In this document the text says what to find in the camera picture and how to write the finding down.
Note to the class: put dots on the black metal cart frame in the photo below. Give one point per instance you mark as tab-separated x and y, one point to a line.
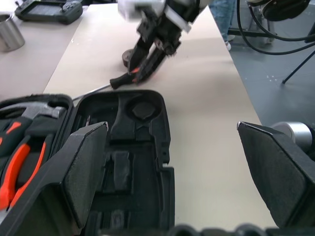
248	33

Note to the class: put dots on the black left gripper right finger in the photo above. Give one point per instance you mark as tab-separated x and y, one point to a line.
278	172

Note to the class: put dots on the person in blue jeans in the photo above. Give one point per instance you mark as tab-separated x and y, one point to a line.
222	17

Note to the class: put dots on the black stand leg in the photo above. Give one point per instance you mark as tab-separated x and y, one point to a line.
299	66

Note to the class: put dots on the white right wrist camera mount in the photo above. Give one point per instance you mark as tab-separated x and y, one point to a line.
128	9

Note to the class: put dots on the black handheld controller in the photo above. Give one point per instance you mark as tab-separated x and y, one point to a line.
46	12

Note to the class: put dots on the black tool case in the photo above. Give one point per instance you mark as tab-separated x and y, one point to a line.
147	177

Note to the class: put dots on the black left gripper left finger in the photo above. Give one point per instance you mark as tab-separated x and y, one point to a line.
73	177

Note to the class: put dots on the black rounded machine housing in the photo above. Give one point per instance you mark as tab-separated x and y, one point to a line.
288	9

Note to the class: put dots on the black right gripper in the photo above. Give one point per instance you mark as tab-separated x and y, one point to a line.
162	34

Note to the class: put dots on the stainless steel cup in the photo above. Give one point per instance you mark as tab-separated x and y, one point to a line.
9	34

